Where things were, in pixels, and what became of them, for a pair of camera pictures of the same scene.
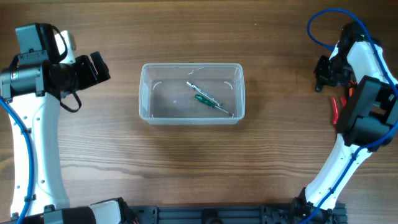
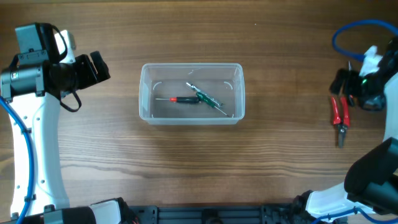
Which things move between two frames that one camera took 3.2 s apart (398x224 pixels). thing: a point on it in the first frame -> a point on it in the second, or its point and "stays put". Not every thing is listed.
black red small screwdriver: (319, 87) -> (186, 99)
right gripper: (320, 75) -> (351, 88)
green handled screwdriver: (211, 103) stays put
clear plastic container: (191, 93) stays put
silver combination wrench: (193, 86) stays put
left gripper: (91, 77) stays put
